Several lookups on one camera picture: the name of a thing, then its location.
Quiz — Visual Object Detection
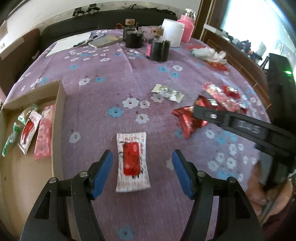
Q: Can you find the large red gold snack bag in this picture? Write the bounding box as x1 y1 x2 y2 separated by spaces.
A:
172 95 220 138

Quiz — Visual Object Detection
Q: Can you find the white red snack packet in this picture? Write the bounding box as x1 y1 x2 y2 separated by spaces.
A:
18 110 42 155
116 132 151 193

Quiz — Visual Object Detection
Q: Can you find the green white snack packet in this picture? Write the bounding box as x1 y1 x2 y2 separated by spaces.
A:
151 84 184 103

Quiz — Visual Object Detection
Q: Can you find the pink cartoon snack packet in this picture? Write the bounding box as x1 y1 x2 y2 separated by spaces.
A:
201 82 247 114

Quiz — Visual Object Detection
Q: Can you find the small red candy packet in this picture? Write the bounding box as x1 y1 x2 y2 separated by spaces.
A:
222 85 241 99

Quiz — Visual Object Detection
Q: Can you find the person right hand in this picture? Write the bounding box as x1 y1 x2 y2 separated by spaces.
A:
246 161 294 225

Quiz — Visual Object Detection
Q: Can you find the cardboard box tray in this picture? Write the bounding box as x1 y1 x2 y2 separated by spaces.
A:
1 81 66 240

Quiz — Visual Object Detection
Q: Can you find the red packet under cloth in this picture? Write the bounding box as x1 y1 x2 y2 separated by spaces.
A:
207 61 229 72

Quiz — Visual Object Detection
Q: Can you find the green candy in box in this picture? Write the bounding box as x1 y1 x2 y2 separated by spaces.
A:
2 122 21 157

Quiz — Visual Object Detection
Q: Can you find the white crumpled cloth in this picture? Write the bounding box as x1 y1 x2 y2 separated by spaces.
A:
190 47 227 65

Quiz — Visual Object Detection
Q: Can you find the wooden window cabinet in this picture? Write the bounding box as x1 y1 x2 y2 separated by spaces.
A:
193 0 296 117

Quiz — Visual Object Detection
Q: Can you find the black cylinder container front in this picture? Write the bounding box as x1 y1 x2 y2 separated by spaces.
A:
146 26 171 62

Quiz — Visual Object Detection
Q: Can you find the black cylinder container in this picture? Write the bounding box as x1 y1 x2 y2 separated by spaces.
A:
123 19 144 49
146 26 171 62

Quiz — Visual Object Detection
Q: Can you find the purple floral tablecloth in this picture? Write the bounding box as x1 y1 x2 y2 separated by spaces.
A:
4 25 271 241

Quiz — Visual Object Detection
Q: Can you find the white plastic jar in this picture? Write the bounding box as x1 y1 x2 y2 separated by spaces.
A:
162 19 185 48

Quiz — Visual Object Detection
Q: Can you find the pink sleeved bottle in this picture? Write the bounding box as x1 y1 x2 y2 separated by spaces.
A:
177 8 196 43

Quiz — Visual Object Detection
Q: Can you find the brown armchair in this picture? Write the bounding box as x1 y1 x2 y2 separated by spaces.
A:
1 29 41 100

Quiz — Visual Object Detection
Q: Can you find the black pen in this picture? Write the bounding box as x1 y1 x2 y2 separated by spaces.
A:
73 34 106 48

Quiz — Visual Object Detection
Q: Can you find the black cylinder container back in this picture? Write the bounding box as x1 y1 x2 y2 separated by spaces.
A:
123 19 144 49

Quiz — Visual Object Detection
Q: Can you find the white paper sheet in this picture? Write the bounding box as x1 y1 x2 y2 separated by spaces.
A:
46 32 91 57

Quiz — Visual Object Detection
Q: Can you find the black sofa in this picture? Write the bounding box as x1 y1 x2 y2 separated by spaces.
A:
40 8 178 51

